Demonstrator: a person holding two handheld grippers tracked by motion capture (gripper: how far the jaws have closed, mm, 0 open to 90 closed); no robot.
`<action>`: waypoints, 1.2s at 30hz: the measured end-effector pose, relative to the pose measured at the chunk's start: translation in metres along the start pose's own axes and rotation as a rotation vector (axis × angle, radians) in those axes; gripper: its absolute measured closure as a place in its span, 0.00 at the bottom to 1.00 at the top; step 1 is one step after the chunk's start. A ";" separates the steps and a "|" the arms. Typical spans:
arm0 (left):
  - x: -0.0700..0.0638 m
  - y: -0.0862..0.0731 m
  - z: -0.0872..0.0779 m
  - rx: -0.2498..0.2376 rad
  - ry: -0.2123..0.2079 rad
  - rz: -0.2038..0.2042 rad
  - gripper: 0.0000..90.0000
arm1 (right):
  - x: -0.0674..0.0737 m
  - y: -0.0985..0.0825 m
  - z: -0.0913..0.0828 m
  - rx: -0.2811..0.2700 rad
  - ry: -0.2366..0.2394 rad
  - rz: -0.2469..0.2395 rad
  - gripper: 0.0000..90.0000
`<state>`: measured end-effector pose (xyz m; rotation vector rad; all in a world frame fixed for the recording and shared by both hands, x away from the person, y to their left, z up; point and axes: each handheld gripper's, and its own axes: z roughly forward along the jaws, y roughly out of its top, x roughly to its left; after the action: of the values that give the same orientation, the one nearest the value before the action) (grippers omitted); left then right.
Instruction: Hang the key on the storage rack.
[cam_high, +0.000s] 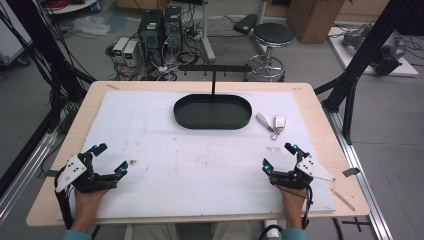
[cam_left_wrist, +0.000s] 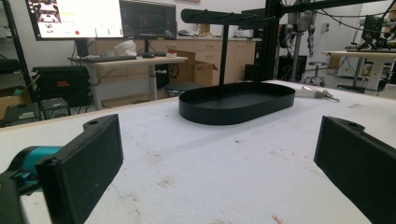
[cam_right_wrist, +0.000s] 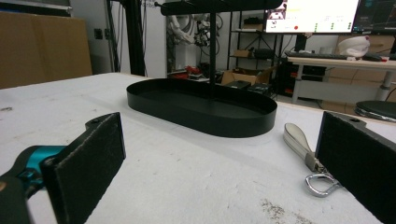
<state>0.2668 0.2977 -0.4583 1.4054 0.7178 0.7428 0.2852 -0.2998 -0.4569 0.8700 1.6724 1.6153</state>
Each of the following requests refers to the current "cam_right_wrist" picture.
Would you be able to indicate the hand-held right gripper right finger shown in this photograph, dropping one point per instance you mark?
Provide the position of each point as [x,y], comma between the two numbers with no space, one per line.
[358,155]

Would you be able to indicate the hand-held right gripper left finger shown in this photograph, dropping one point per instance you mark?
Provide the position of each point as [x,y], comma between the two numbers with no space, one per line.
[84,168]

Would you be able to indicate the white desk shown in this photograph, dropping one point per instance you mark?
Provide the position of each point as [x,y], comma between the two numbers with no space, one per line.
[342,63]

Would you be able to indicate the black computer tower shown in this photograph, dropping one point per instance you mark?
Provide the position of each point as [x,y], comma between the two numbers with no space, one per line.
[306,76]

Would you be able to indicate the black keyboard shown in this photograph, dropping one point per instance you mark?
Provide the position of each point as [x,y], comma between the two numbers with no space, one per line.
[314,56]

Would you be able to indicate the white plush hat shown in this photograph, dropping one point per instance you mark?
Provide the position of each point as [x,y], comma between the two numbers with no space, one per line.
[353,46]

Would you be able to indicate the brown cardboard board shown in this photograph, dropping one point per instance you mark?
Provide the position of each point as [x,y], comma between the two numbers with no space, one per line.
[40,49]

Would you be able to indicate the black oval tray stand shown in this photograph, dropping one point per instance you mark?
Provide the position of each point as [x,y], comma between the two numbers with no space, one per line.
[202,112]

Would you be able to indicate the black metal pillar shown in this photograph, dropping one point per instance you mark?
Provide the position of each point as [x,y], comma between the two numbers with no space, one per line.
[135,37]

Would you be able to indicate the dark computer monitor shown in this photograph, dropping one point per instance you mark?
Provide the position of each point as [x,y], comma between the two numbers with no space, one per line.
[376,15]

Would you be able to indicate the open cardboard box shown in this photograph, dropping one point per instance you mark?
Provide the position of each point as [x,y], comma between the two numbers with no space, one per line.
[239,76]

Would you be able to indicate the black metal shelf rack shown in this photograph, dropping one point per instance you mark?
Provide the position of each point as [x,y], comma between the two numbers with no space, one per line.
[258,53]

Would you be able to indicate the bright computer monitor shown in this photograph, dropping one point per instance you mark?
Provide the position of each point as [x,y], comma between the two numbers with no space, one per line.
[314,15]

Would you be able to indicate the red tool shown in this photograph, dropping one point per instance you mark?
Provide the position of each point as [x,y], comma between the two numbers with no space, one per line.
[193,70]

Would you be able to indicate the white robot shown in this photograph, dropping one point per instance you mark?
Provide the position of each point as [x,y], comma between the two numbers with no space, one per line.
[182,34]

